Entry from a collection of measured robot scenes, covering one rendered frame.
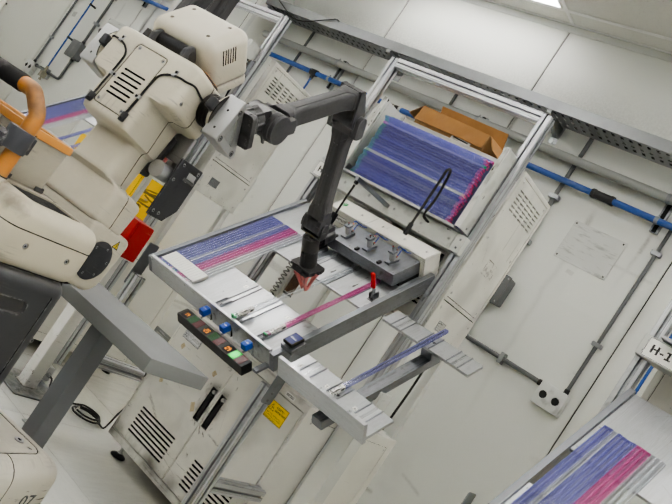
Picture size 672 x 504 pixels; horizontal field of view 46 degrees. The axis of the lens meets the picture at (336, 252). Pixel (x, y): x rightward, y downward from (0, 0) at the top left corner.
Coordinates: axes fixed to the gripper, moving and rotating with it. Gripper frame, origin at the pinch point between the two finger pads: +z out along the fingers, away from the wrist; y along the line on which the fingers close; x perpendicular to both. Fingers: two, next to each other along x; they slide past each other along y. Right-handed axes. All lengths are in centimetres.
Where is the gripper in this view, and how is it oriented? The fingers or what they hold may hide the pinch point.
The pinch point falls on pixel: (304, 287)
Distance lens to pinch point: 262.7
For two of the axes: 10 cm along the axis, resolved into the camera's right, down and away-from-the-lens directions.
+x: -7.3, 2.6, -6.3
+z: -1.3, 8.5, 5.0
